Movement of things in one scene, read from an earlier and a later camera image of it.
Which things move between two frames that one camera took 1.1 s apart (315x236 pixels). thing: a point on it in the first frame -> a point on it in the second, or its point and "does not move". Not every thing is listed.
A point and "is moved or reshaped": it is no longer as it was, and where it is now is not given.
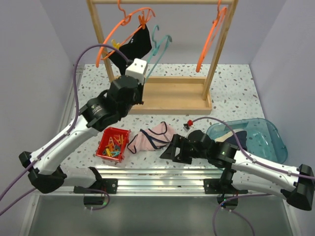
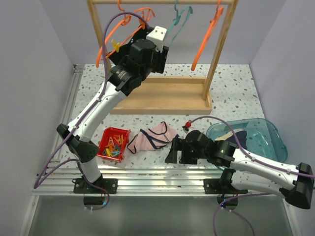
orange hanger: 215,28 is moved or reshaped
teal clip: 116,152 does not move
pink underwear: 146,139 does not move
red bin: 113,143 does not move
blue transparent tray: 263,138 does not move
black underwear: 136,48 does not move
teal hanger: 159,50 is moved or reshaped
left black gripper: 141,88 -> 161,57
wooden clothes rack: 176,95 does not move
